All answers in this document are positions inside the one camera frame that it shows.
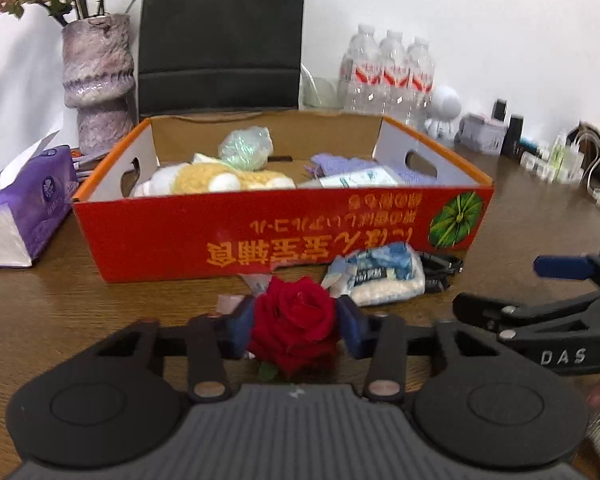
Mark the white and green packet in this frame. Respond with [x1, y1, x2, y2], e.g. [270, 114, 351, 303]
[297, 166, 402, 190]

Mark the black paper bag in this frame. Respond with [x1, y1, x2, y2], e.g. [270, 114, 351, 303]
[137, 0, 308, 119]

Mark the purple tissue pack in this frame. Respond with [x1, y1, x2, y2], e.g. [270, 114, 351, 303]
[0, 127, 80, 269]

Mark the yellow and white plush toy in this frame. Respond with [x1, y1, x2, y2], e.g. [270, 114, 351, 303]
[130, 152, 297, 199]

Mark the purple ceramic vase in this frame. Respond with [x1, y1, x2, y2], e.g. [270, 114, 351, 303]
[61, 13, 136, 157]

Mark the small grey box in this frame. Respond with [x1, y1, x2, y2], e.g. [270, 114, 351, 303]
[455, 112, 509, 155]

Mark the blue and white packet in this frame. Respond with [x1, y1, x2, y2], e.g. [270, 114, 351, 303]
[321, 241, 427, 309]

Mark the purple knitted cloth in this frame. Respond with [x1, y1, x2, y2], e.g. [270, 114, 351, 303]
[305, 152, 439, 184]

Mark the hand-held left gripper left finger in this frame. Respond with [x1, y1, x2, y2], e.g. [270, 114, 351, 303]
[96, 305, 257, 404]

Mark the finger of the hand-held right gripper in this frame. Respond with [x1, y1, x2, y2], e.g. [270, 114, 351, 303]
[452, 292, 600, 345]
[533, 248, 600, 294]

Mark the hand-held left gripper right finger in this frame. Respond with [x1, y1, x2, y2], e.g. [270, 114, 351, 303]
[334, 294, 507, 404]

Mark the red and orange cardboard box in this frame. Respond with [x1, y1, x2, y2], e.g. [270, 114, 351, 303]
[71, 111, 496, 285]

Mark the pink paper slip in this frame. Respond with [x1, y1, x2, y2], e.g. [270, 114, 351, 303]
[215, 293, 255, 317]

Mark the iridescent plastic pouch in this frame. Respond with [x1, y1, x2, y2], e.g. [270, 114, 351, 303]
[217, 125, 275, 172]

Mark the clear plastic bag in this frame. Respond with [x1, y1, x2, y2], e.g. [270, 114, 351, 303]
[300, 62, 347, 111]

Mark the black cable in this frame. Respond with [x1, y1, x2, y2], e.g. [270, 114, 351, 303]
[416, 251, 465, 295]

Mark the clear water bottle red label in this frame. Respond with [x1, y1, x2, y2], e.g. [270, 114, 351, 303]
[343, 24, 382, 114]
[379, 29, 413, 117]
[405, 36, 437, 122]

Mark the red rose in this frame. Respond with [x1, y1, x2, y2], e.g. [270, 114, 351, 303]
[247, 276, 342, 382]

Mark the black cosmetic bottle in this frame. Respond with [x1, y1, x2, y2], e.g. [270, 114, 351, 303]
[501, 114, 526, 159]

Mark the white robot figurine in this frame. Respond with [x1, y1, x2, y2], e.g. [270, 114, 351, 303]
[422, 85, 464, 140]

